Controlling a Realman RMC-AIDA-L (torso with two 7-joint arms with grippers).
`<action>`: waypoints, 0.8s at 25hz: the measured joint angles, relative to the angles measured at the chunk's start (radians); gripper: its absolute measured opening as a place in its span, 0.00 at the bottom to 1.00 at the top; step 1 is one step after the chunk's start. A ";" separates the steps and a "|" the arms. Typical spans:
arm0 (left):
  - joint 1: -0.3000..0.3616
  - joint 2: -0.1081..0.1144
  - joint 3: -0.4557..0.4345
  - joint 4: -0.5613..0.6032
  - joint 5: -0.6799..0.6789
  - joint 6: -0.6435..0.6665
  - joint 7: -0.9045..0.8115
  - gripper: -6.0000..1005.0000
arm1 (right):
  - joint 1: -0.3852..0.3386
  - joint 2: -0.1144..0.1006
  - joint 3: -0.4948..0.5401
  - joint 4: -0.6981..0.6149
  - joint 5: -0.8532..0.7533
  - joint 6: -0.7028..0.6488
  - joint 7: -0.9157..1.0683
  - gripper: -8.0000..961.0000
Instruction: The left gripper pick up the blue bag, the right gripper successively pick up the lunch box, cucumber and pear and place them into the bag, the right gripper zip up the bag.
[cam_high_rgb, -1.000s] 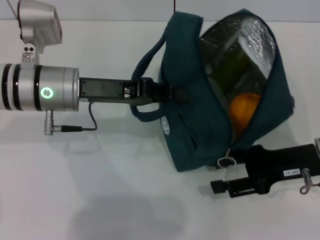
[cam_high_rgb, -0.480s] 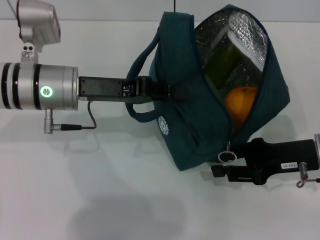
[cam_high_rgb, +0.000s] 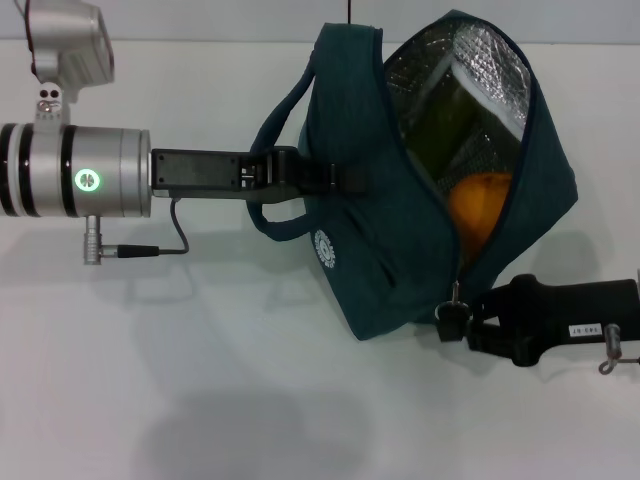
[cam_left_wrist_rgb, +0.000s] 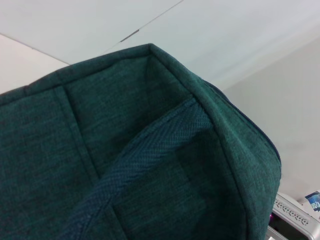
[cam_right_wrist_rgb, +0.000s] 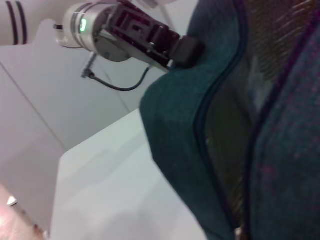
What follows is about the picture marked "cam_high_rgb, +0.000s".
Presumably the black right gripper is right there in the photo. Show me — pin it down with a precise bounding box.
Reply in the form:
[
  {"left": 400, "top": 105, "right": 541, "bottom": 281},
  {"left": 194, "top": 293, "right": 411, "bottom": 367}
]
[{"left": 433, "top": 273, "right": 640, "bottom": 367}]

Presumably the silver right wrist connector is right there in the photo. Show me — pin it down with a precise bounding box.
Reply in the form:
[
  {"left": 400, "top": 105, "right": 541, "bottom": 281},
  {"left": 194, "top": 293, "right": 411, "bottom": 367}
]
[{"left": 598, "top": 322, "right": 640, "bottom": 375}]

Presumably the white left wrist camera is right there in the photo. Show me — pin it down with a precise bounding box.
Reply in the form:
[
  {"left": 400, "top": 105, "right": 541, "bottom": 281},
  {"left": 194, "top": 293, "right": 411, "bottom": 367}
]
[{"left": 24, "top": 0, "right": 117, "bottom": 126}]

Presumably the teal fabric lunch bag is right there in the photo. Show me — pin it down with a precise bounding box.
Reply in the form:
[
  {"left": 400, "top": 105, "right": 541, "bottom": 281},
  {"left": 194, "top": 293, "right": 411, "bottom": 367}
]
[{"left": 247, "top": 8, "right": 579, "bottom": 344}]

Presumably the green cucumber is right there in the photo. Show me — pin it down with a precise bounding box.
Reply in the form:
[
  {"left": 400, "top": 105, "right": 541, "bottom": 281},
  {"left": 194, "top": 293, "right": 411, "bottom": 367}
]
[{"left": 404, "top": 84, "right": 497, "bottom": 187}]

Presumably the orange yellow pear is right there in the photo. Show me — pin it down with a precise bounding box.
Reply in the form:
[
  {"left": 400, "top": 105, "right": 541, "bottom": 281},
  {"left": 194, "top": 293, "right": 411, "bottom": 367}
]
[{"left": 447, "top": 172, "right": 514, "bottom": 266}]

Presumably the left wrist cable with connector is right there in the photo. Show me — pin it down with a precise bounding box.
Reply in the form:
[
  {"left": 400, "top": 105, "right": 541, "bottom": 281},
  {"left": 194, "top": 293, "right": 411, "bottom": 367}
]
[{"left": 82, "top": 197, "right": 190, "bottom": 266}]

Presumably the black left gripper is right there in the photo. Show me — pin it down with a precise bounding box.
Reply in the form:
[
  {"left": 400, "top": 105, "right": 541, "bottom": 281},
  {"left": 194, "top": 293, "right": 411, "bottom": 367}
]
[{"left": 149, "top": 144, "right": 370, "bottom": 206}]

